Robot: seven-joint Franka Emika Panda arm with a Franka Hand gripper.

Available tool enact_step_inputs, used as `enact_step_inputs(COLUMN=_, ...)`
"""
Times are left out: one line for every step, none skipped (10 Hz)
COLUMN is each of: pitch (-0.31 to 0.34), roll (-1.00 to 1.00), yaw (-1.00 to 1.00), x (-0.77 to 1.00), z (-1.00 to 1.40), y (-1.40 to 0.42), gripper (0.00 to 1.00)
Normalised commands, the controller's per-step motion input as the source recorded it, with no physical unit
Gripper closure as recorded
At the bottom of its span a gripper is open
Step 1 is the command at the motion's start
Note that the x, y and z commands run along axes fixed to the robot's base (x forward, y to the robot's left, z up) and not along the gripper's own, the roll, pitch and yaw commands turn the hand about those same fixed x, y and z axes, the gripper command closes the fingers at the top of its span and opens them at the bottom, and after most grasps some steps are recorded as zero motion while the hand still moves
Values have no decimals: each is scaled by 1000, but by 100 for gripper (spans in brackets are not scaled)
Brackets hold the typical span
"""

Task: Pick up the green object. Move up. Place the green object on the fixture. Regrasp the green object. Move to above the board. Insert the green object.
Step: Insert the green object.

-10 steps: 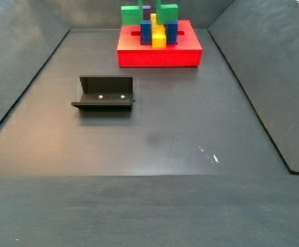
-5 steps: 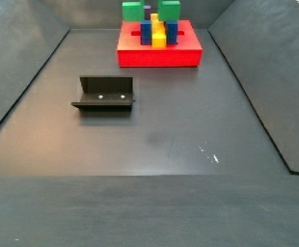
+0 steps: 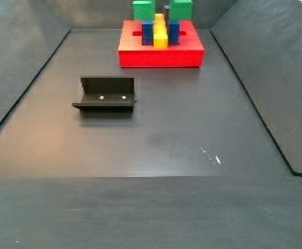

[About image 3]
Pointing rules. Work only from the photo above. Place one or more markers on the green U-shaped block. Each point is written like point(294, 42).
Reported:
point(175, 9)

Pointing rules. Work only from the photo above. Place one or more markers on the black L-shaped fixture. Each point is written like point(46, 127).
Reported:
point(106, 93)

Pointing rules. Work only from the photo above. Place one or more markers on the red base board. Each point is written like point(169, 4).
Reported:
point(137, 56)

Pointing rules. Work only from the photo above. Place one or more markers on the yellow long bar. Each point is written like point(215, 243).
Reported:
point(161, 34)

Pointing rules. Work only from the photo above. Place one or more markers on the blue post right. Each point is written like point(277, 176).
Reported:
point(147, 32)

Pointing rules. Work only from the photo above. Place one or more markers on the blue post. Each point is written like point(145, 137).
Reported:
point(174, 32)
point(147, 32)

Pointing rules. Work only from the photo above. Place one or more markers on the blue post left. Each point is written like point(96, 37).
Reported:
point(174, 32)

